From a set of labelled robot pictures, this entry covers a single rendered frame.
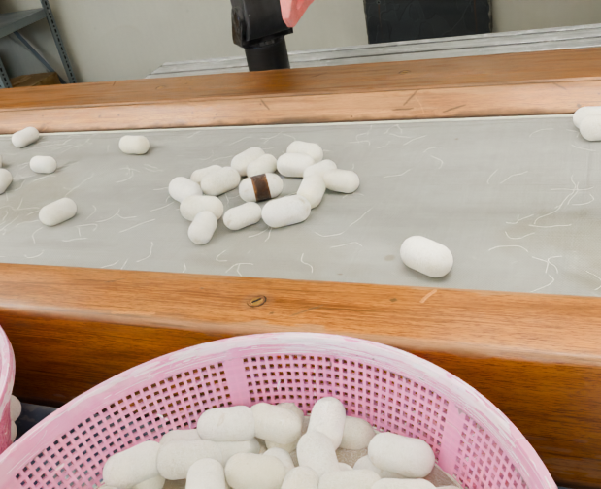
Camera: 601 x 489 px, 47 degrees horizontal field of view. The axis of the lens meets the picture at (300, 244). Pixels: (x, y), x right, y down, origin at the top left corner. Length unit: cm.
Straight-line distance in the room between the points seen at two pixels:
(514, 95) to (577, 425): 38
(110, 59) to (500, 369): 294
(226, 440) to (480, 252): 21
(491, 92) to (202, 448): 45
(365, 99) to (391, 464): 45
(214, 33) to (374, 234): 246
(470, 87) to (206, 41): 232
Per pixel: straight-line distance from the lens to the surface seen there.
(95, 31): 320
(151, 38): 307
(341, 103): 72
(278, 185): 58
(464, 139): 64
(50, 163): 77
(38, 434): 38
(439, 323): 38
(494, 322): 37
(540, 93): 68
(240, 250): 52
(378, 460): 35
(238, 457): 36
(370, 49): 120
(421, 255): 44
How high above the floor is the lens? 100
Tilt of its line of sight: 30 degrees down
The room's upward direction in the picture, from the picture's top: 12 degrees counter-clockwise
